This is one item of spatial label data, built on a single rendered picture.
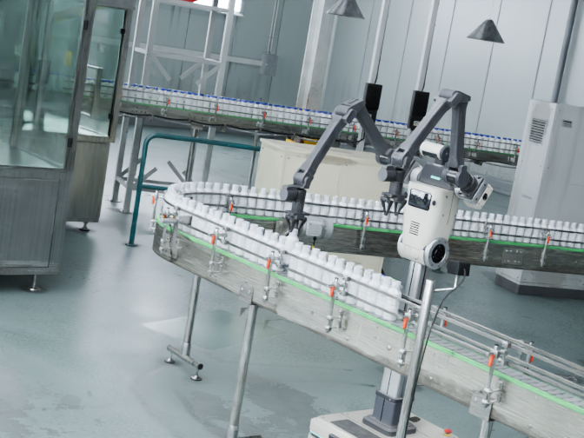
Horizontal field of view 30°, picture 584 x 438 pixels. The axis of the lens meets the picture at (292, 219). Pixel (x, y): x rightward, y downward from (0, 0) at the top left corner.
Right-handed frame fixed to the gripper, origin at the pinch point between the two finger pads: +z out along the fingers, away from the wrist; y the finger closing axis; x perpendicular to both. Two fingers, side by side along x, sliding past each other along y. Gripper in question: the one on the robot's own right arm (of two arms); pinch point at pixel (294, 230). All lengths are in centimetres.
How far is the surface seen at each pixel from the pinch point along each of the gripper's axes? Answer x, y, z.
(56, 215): -304, -40, 65
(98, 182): -494, -181, 79
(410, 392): 136, 53, 23
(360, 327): 60, 7, 27
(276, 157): -326, -248, 19
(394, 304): 74, 3, 13
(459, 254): -82, -214, 37
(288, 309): 12.5, 6.7, 34.0
